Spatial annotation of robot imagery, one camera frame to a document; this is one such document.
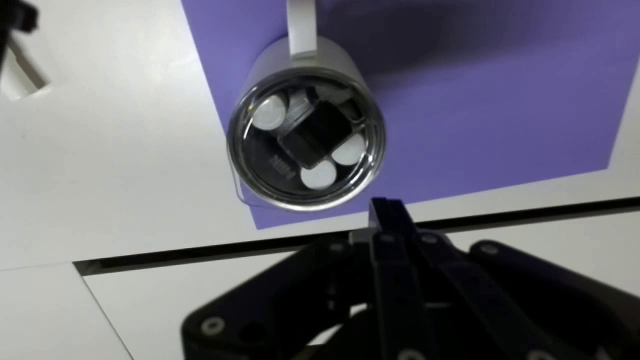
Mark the purple rectangular mat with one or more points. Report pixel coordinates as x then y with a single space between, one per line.
501 101

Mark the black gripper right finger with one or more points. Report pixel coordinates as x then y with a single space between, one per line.
501 300

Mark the small metal cup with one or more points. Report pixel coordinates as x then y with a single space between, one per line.
266 72

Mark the black lid slider piece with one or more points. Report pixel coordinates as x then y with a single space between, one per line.
313 137

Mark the white marker pen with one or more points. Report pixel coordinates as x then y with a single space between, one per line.
22 82

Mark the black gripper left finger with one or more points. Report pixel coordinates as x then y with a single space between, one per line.
300 300

